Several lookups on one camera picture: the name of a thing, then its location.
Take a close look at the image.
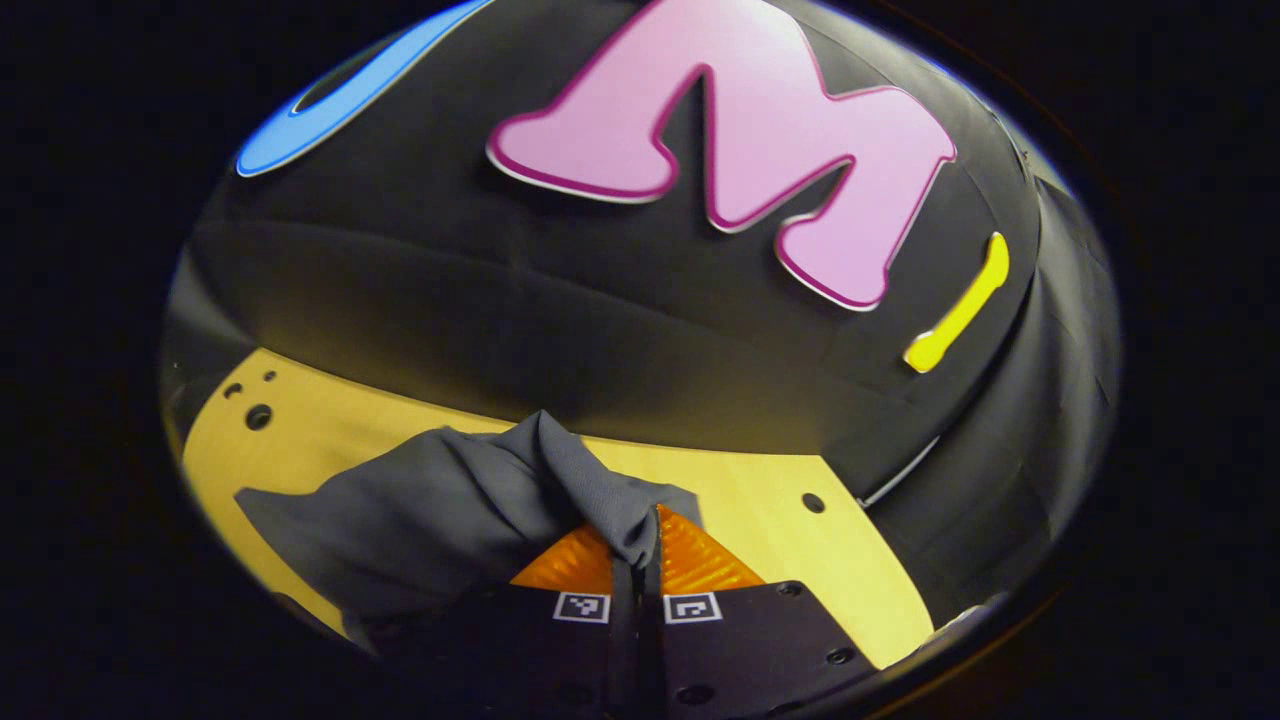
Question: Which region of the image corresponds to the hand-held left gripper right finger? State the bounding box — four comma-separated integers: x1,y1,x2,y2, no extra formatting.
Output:
639,504,881,720

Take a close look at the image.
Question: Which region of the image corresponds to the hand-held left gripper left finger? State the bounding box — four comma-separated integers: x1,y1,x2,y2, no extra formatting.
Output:
380,520,638,720

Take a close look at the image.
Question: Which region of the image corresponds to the grey collared shirt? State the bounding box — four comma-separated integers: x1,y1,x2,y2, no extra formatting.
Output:
235,410,703,653

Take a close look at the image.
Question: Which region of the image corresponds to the thin white strip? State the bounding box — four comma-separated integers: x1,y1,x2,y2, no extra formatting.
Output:
862,434,943,508

